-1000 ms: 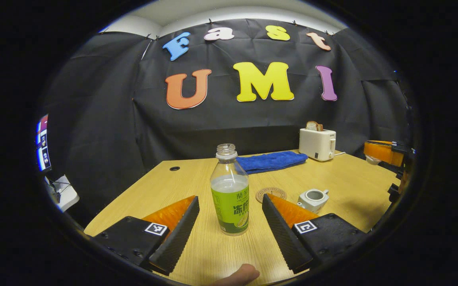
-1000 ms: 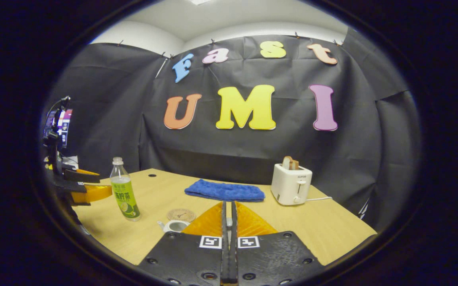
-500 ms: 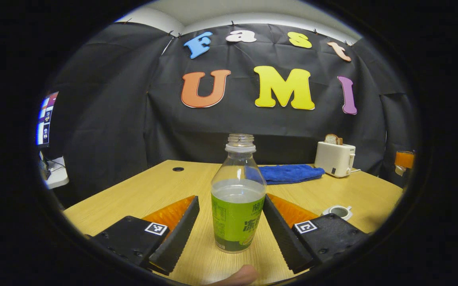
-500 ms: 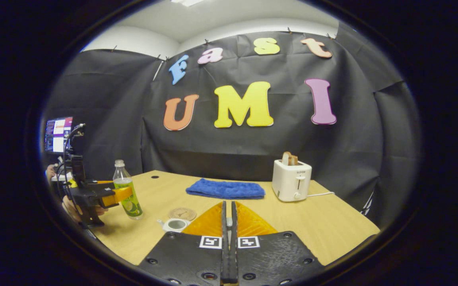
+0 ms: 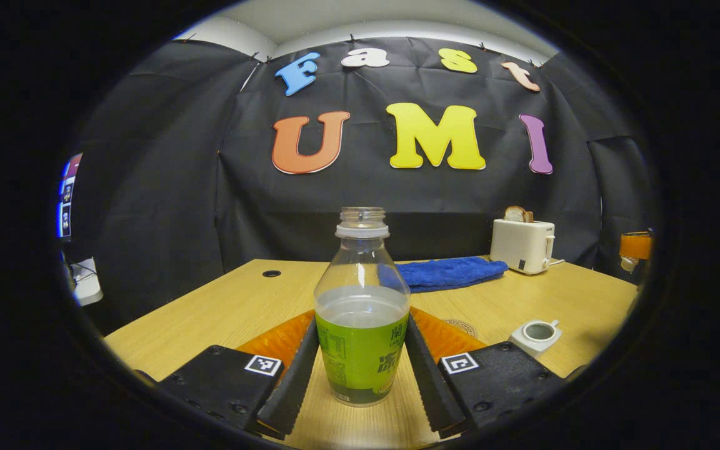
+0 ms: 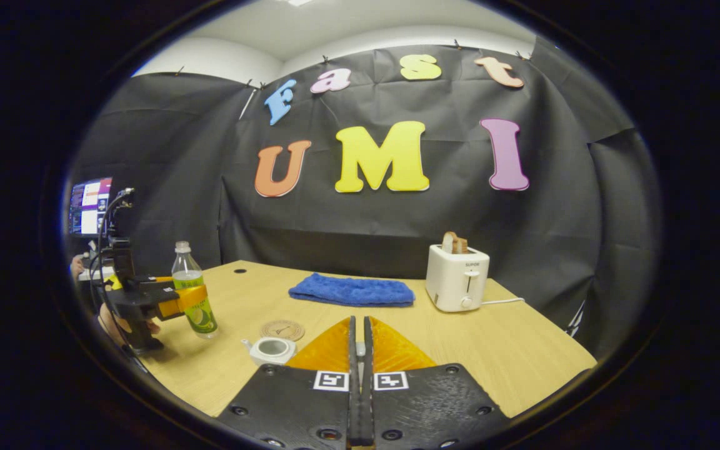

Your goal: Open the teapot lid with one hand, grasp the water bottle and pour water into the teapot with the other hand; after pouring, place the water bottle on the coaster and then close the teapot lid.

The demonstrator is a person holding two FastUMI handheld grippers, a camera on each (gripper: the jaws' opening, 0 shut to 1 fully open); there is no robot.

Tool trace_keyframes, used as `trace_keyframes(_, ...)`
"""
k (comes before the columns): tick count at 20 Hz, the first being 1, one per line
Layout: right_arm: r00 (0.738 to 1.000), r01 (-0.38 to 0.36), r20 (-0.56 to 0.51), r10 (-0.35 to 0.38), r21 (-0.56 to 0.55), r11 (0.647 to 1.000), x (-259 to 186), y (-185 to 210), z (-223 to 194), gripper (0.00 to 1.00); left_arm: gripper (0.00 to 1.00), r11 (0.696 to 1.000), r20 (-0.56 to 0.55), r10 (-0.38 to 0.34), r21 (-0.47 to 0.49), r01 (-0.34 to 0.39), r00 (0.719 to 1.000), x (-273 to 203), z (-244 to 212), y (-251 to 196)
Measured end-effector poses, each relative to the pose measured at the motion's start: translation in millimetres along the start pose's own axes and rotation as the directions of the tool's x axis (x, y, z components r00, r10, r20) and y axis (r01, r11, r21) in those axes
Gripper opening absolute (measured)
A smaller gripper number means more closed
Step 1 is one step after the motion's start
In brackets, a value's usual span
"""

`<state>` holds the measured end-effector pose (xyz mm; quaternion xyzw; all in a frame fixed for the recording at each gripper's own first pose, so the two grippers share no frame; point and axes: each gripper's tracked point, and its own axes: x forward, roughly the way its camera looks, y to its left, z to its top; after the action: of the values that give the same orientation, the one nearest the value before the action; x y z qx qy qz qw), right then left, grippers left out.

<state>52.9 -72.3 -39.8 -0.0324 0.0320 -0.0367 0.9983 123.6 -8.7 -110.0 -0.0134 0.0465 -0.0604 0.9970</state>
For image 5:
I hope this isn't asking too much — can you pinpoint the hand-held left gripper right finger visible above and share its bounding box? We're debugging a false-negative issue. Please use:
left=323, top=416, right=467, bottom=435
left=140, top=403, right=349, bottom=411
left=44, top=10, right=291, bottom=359
left=404, top=306, right=568, bottom=438

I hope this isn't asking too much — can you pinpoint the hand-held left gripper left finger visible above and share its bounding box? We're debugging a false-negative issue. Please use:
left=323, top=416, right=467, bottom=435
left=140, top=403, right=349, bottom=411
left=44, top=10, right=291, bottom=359
left=157, top=310, right=321, bottom=440

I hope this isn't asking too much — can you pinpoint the round brown coaster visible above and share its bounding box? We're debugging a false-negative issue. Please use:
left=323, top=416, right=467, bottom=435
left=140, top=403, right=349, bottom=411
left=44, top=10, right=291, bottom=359
left=441, top=318, right=479, bottom=341

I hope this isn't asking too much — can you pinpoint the green label water bottle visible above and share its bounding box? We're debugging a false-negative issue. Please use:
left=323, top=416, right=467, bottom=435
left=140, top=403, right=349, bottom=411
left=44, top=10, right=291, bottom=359
left=313, top=207, right=411, bottom=408

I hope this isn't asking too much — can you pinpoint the white floral teacup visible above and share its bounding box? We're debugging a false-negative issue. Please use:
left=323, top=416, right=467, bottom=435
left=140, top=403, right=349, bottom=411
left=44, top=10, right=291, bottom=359
left=509, top=319, right=563, bottom=359

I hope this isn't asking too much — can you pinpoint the blue towel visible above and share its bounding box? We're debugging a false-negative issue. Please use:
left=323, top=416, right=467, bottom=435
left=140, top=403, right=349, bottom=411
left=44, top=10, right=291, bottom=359
left=380, top=256, right=509, bottom=294

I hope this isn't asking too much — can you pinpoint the white toaster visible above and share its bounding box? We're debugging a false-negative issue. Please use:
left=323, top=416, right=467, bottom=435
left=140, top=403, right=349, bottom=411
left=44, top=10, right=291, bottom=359
left=490, top=219, right=556, bottom=276

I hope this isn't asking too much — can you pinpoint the white side table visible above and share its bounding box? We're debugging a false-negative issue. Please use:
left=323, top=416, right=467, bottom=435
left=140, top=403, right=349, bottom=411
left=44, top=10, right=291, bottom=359
left=66, top=256, right=104, bottom=307

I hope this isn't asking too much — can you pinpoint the computer monitor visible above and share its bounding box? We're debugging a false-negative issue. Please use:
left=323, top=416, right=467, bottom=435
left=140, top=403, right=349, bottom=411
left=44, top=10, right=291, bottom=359
left=57, top=153, right=84, bottom=241

